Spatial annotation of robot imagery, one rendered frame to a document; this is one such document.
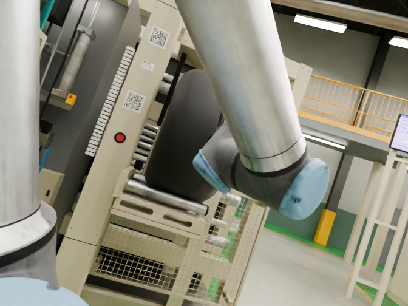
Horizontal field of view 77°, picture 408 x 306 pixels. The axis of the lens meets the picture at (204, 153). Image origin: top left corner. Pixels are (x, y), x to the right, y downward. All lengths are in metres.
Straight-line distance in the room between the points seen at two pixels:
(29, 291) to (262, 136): 0.27
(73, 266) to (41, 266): 0.85
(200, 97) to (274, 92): 0.68
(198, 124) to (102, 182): 0.47
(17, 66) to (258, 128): 0.25
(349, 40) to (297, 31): 2.01
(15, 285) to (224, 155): 0.31
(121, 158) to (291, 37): 11.21
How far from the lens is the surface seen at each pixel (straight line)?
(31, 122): 0.33
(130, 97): 1.12
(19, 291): 0.30
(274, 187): 0.35
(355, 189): 11.02
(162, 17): 1.23
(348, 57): 12.07
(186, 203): 1.04
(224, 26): 0.25
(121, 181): 0.99
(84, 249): 1.19
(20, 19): 0.32
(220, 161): 0.44
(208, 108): 0.93
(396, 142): 4.84
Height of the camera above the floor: 1.06
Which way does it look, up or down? 3 degrees up
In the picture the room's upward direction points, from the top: 20 degrees clockwise
